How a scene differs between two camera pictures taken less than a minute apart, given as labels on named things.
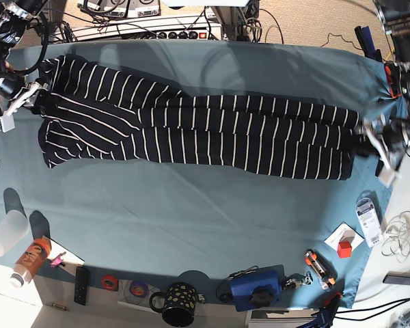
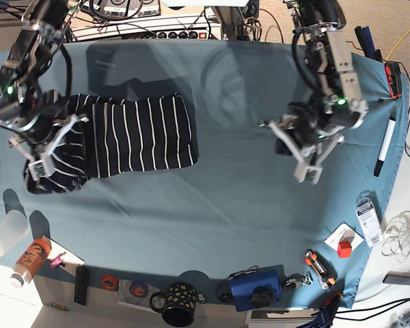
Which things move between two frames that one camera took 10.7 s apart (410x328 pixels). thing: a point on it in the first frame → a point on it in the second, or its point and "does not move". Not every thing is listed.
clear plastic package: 370,222 does not move
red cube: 344,249 does not move
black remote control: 81,285 does not move
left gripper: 7,85 → 37,134
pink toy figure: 57,260 does not move
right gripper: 395,145 → 325,114
